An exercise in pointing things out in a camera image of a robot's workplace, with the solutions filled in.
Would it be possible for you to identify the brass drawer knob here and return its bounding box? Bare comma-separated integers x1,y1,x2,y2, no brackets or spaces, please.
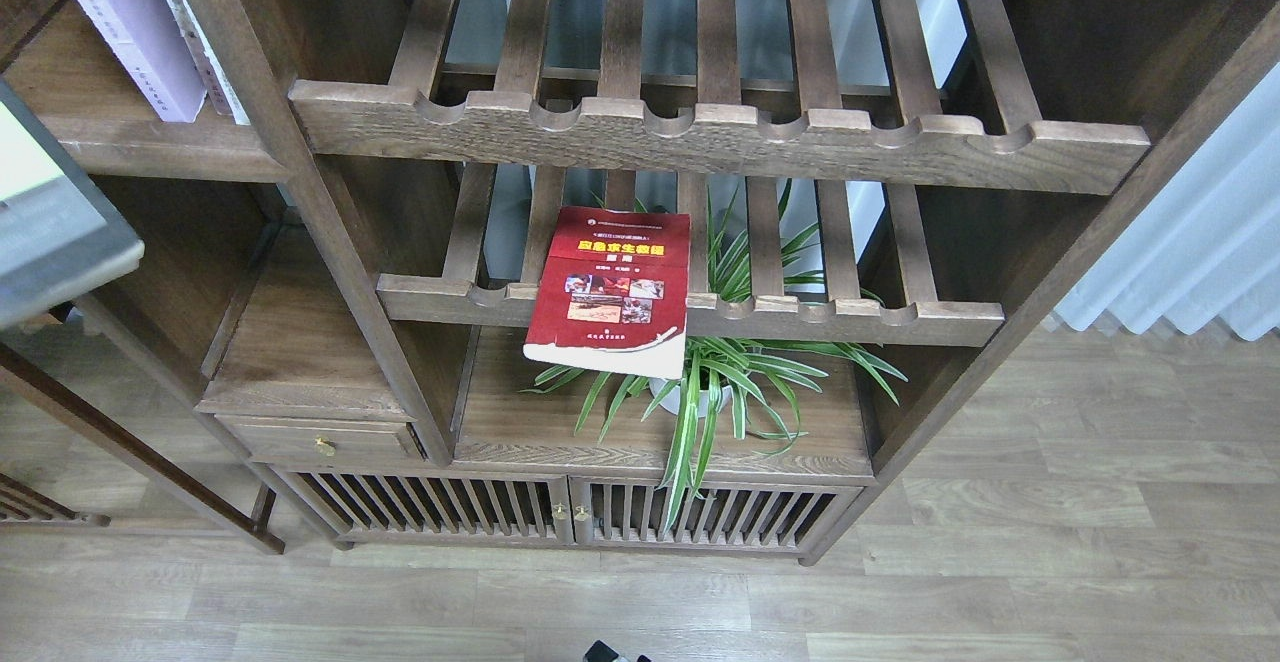
314,437,337,457

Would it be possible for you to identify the dark wooden bookshelf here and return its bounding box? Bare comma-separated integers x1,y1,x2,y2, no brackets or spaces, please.
3,0,1277,565

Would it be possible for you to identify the yellow and black book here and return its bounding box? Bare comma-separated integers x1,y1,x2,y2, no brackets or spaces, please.
1,83,145,328

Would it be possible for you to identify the green spider plant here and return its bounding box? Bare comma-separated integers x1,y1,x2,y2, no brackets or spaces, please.
521,207,908,531

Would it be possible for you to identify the white plant pot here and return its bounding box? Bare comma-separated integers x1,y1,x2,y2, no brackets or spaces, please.
649,374,733,417

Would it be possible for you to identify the red cover book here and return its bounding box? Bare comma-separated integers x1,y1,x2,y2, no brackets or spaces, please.
524,206,690,379

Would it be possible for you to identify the white and purple book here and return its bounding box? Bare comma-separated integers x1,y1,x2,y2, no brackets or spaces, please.
77,0,206,123

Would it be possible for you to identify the white curtain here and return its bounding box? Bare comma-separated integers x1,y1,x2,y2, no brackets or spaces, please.
1053,70,1279,341

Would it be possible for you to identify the wooden furniture at left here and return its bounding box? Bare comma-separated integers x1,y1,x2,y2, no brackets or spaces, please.
3,327,285,554

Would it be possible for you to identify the white book upright on shelf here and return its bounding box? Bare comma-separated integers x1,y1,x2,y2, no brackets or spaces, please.
165,0,250,125

